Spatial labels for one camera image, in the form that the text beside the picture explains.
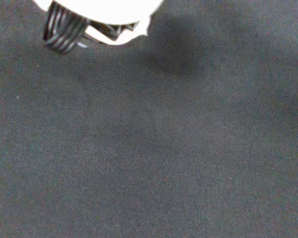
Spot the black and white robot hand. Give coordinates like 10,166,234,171
33,0,164,55

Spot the black bench cloth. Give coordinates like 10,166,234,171
0,0,298,238

